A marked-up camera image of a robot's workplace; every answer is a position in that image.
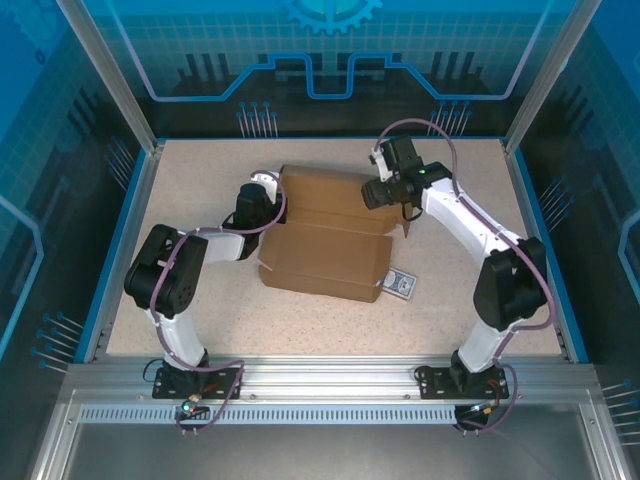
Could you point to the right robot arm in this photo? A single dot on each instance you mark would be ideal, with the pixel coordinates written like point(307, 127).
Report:
point(510, 285)

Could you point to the aluminium frame post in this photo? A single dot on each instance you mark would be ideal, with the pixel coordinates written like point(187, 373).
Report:
point(545, 85)
point(119, 85)

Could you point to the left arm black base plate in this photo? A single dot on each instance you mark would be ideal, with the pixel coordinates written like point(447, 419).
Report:
point(172, 394)

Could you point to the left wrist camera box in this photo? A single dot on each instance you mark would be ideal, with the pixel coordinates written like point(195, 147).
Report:
point(270, 184)

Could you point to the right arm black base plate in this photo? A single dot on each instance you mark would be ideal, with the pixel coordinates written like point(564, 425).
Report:
point(435, 385)

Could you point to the aluminium mounting rail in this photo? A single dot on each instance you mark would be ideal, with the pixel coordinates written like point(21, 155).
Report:
point(325, 380)

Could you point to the small LED connector board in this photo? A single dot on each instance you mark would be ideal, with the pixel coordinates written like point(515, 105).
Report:
point(192, 406)
point(480, 409)

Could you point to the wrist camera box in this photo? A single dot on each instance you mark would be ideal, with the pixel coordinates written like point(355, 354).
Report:
point(270, 184)
point(382, 162)

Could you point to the aluminium front frame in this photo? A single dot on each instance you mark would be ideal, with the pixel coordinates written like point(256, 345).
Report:
point(607, 450)

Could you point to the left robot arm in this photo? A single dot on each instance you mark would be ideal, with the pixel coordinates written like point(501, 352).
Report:
point(175, 295)

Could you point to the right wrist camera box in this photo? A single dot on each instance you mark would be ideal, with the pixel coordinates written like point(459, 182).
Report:
point(382, 162)

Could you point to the brown cardboard box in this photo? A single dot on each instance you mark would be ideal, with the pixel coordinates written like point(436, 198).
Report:
point(325, 250)

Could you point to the blue playing card deck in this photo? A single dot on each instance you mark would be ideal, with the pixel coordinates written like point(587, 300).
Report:
point(402, 285)

